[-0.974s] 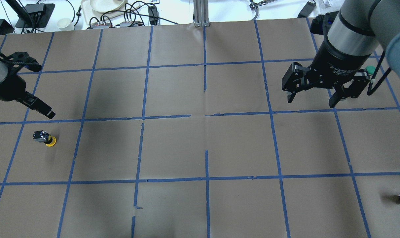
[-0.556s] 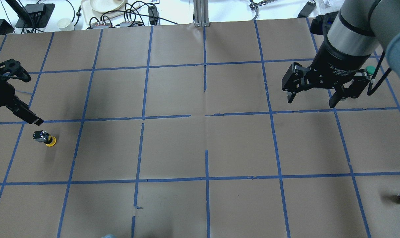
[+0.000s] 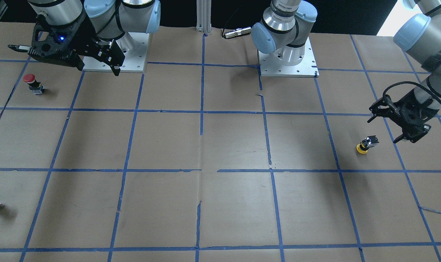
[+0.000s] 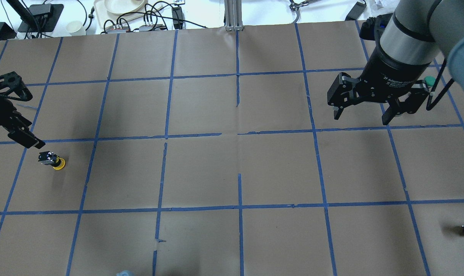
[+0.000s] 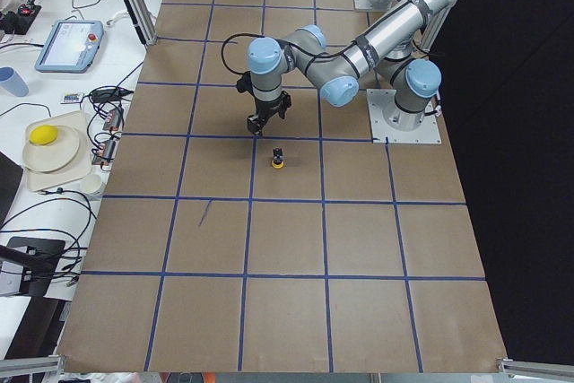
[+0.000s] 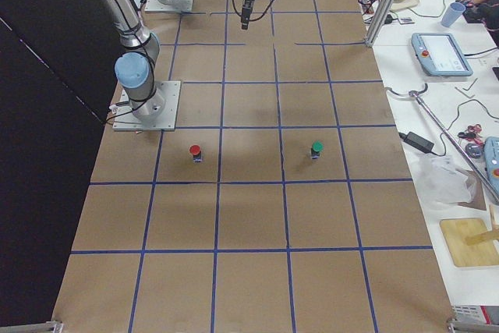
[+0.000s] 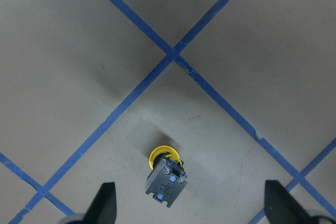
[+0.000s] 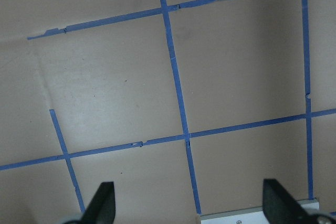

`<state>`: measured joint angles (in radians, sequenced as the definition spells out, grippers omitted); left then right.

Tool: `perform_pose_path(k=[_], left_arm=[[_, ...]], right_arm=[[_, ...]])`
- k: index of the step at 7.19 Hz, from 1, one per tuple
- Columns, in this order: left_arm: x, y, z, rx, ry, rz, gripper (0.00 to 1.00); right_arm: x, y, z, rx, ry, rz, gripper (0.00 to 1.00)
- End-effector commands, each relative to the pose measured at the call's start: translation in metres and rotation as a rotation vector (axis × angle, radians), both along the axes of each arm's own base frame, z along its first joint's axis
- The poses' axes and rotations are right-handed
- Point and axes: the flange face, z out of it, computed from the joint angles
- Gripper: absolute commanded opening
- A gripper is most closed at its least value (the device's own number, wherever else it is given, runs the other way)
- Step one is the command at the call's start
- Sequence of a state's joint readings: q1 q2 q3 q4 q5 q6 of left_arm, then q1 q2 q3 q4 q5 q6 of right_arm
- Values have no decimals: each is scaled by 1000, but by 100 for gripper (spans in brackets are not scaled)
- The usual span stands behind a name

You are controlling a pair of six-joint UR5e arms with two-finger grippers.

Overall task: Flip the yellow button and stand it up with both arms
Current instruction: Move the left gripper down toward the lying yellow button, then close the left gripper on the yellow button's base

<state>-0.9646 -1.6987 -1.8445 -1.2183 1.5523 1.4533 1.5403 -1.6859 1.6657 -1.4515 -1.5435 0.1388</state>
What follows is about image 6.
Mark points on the aluminium frame post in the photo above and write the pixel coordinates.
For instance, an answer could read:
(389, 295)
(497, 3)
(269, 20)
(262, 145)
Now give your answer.
(386, 1)

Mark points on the clear plastic bag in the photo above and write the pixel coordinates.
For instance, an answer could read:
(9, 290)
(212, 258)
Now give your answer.
(439, 179)

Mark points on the light blue plastic cup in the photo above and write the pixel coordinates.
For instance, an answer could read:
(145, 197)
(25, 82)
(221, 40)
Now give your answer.
(452, 13)

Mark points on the red push button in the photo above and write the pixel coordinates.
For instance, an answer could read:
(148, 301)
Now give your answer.
(196, 153)

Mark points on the green push button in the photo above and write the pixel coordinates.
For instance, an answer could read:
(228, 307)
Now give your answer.
(316, 149)

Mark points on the black power adapter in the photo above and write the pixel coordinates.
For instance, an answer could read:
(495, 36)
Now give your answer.
(418, 142)

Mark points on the metal rod with handle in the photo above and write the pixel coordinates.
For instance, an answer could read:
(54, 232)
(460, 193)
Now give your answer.
(416, 95)

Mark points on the beige tray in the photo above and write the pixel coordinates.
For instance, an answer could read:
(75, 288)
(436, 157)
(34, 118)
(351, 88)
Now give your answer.
(399, 5)

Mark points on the wooden cutting board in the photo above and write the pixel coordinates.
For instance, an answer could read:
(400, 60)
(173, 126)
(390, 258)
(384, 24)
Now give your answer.
(469, 242)

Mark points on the blue teach pendant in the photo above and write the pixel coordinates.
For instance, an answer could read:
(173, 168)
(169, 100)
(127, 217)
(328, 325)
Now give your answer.
(439, 55)
(490, 153)

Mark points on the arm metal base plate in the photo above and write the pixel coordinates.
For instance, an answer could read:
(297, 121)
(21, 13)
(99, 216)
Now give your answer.
(158, 113)
(169, 6)

